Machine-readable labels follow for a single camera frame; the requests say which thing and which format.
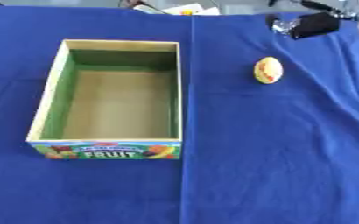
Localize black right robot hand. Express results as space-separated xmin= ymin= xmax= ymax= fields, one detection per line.
xmin=265 ymin=11 xmax=342 ymax=40

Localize tan cardboard box green inside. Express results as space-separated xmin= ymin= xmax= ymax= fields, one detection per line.
xmin=25 ymin=38 xmax=185 ymax=160

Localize yellow red toy fruit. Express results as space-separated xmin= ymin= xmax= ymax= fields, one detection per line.
xmin=253 ymin=56 xmax=285 ymax=85

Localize white yellow papers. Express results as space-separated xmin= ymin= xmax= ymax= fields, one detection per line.
xmin=131 ymin=3 xmax=222 ymax=16

